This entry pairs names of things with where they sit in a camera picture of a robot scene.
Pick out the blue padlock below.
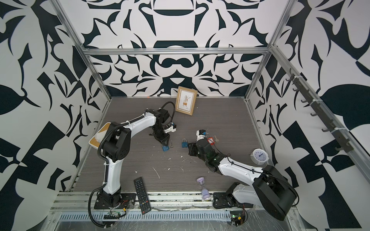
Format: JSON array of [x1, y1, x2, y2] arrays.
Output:
[[162, 145, 170, 152], [181, 139, 188, 148]]

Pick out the red padlock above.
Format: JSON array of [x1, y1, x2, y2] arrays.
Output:
[[207, 137, 214, 145]]

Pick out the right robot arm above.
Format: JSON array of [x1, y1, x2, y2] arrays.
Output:
[[188, 139, 299, 221]]

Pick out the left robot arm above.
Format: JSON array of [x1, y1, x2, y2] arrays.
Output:
[[89, 102, 176, 209]]

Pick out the purple hourglass timer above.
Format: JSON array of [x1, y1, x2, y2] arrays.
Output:
[[197, 177, 211, 200]]

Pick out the white round clock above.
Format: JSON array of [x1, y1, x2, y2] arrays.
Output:
[[250, 148, 269, 165]]

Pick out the tissue box wooden lid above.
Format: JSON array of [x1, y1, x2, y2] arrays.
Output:
[[89, 122, 111, 150]]

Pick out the black remote control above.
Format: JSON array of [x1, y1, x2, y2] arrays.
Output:
[[134, 177, 151, 215]]

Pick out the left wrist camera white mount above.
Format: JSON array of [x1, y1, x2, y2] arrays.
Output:
[[163, 122, 177, 133]]

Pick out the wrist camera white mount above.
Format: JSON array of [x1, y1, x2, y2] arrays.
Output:
[[196, 130, 207, 142], [163, 122, 177, 133]]

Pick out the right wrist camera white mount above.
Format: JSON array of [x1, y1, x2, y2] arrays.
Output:
[[196, 130, 207, 142]]

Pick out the wooden picture frame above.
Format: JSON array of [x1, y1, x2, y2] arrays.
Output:
[[175, 87, 198, 115]]

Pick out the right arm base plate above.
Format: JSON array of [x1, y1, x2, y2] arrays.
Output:
[[213, 193, 253, 209]]

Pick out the white cable duct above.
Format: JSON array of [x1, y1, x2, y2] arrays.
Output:
[[59, 210, 231, 222]]

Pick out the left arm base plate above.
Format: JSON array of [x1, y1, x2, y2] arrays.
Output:
[[94, 191, 136, 209]]

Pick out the wall hook rack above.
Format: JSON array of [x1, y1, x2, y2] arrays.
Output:
[[287, 74, 354, 153]]

